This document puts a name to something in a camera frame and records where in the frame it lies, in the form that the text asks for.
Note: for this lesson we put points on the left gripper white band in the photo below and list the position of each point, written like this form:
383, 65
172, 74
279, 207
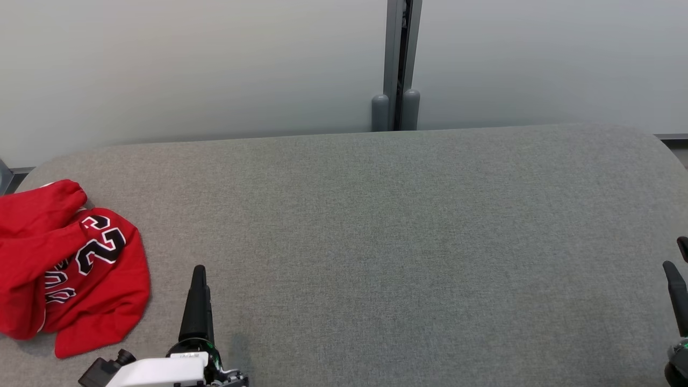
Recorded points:
161, 372

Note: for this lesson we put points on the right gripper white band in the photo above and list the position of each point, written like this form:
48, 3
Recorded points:
680, 365

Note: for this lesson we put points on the red jersey shirt white sleeves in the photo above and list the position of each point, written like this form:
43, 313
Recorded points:
107, 290

